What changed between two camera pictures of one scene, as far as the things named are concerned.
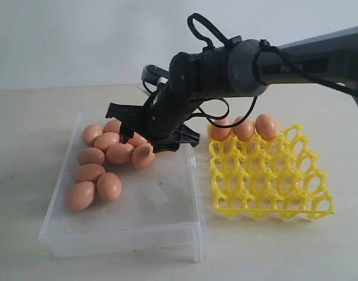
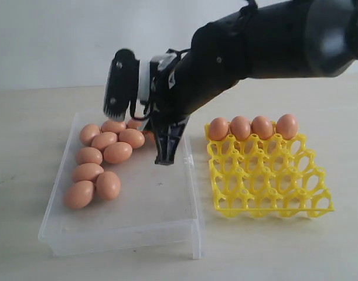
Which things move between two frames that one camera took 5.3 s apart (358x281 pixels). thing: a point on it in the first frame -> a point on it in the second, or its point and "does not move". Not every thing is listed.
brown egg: [143, 156] -> [287, 126]
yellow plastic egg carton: [276, 176] does not move
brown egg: [79, 195] does not move
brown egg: [221, 133] does not move
